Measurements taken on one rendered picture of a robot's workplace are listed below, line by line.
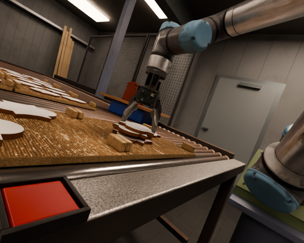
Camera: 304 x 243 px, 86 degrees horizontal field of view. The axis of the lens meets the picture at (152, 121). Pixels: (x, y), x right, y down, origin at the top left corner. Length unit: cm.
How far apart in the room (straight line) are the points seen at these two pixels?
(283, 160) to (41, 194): 42
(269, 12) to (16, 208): 53
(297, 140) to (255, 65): 334
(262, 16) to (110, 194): 48
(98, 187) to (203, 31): 42
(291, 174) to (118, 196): 34
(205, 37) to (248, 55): 334
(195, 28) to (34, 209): 45
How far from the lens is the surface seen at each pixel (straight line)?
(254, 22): 51
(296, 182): 45
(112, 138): 42
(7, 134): 34
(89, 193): 27
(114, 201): 27
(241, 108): 343
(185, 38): 47
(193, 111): 368
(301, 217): 70
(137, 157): 43
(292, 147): 41
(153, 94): 50
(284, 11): 48
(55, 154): 32
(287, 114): 345
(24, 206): 22
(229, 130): 339
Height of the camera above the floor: 106
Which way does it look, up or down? 5 degrees down
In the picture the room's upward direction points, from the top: 20 degrees clockwise
